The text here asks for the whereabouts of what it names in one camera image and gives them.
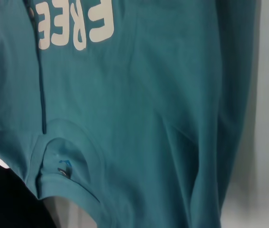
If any teal blue printed t-shirt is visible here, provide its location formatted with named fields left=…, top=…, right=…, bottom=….
left=0, top=0, right=269, bottom=228

